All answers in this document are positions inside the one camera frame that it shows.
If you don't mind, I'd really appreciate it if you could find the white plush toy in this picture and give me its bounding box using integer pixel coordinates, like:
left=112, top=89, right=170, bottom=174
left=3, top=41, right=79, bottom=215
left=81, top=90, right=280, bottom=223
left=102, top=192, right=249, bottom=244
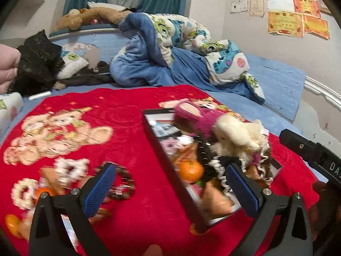
left=87, top=1, right=127, bottom=12

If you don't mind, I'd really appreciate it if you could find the long white printed pillow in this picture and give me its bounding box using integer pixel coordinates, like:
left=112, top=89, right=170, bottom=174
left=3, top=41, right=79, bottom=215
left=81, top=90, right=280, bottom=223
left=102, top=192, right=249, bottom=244
left=0, top=92, right=24, bottom=131

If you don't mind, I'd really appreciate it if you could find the pink quilt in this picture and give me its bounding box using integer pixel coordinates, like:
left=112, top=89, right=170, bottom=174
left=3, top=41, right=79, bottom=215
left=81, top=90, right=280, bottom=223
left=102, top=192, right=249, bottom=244
left=0, top=44, right=22, bottom=92

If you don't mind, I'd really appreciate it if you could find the white tube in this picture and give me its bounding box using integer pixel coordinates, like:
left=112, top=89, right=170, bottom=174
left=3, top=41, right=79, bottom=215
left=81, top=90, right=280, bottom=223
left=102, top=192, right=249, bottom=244
left=28, top=91, right=52, bottom=101

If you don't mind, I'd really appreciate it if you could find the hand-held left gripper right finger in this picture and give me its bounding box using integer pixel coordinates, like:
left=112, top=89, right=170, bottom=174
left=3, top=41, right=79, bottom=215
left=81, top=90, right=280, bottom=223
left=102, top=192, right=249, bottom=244
left=226, top=163, right=313, bottom=256

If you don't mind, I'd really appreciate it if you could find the small monster-print pillow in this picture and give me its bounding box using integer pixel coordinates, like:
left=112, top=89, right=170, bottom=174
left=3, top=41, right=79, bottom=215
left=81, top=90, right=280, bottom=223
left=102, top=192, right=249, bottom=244
left=56, top=43, right=90, bottom=80

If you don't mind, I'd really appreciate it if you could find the row of wall certificates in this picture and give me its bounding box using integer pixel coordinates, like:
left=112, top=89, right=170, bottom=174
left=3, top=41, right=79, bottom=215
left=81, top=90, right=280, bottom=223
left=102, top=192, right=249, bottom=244
left=230, top=0, right=331, bottom=40

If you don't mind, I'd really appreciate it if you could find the black shallow tray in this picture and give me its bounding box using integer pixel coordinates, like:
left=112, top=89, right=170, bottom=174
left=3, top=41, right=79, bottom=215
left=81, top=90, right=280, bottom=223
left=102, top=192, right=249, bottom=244
left=141, top=108, right=283, bottom=234

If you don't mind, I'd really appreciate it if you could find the pink plush bear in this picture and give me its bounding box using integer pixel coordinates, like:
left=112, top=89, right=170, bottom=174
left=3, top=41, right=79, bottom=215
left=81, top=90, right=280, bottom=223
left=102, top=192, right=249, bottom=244
left=173, top=98, right=227, bottom=139

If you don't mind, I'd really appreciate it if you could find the peach triangular snack packet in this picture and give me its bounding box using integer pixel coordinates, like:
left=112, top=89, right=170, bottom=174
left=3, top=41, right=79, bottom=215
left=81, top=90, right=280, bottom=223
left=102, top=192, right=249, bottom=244
left=198, top=180, right=235, bottom=215
left=88, top=207, right=113, bottom=225

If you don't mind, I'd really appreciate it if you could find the blue monster-print quilt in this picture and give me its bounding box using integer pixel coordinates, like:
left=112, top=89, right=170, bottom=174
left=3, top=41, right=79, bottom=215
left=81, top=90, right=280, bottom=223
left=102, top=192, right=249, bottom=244
left=110, top=12, right=265, bottom=104

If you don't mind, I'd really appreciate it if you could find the dark brown garment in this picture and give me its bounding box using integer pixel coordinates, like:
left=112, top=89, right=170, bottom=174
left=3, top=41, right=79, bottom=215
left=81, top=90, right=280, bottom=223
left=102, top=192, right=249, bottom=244
left=55, top=60, right=118, bottom=90

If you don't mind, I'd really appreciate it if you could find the dark brown hair claw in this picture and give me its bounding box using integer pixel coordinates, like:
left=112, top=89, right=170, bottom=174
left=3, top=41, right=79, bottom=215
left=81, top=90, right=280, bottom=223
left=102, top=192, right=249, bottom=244
left=197, top=140, right=217, bottom=166

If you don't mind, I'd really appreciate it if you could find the black puffer jacket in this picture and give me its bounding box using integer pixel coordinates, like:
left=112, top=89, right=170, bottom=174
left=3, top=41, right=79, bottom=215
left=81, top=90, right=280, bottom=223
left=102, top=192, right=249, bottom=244
left=11, top=30, right=66, bottom=96

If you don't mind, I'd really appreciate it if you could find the brown bead bracelet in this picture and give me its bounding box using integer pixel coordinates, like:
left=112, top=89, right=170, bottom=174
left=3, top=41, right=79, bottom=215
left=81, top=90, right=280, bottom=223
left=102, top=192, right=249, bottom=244
left=94, top=165, right=136, bottom=201

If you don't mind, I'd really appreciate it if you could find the cream plush toy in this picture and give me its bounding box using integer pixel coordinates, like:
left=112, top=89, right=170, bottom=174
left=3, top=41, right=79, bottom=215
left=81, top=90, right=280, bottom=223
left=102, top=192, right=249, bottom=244
left=212, top=115, right=269, bottom=152

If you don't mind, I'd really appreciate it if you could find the pink crochet scrunchie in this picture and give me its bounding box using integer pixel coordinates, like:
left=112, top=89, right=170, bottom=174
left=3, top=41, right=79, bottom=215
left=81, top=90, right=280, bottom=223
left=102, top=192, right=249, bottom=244
left=161, top=137, right=182, bottom=155

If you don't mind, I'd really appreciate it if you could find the blue bed sheet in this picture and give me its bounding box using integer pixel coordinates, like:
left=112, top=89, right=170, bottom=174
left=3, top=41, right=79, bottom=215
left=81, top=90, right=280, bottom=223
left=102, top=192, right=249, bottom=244
left=0, top=27, right=307, bottom=150

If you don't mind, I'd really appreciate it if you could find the person's right hand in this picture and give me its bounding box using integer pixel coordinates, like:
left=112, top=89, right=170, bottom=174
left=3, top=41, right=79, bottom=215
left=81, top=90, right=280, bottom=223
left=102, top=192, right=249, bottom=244
left=310, top=180, right=341, bottom=242

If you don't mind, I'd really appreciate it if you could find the small white crochet scrunchie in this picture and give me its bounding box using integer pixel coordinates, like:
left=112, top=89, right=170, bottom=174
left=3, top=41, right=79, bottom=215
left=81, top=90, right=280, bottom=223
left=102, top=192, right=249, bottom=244
left=176, top=135, right=194, bottom=147

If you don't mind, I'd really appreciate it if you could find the brown teddy bear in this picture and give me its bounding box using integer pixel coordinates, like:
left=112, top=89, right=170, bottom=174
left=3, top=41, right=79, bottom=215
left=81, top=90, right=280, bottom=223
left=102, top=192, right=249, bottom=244
left=52, top=5, right=134, bottom=32

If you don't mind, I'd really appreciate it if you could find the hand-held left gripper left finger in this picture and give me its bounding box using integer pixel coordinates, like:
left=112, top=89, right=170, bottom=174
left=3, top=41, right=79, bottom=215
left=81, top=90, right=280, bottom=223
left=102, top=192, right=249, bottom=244
left=29, top=162, right=117, bottom=256

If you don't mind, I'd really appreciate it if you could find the black scrunchie white lace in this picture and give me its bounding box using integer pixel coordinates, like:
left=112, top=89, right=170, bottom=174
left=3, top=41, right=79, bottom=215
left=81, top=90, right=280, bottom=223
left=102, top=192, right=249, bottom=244
left=11, top=179, right=39, bottom=209

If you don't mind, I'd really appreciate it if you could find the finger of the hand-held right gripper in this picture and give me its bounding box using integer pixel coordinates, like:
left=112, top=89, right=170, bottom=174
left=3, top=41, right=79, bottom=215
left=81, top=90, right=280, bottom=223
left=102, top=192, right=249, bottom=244
left=279, top=129, right=324, bottom=166

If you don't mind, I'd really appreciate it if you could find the person's left hand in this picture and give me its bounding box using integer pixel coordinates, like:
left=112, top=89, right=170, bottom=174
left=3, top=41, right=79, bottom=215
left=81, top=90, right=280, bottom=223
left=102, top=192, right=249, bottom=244
left=145, top=244, right=163, bottom=256

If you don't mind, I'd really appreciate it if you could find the red printed blanket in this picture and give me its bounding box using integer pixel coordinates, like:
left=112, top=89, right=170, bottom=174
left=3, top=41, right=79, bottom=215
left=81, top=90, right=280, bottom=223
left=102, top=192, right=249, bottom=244
left=0, top=84, right=320, bottom=256

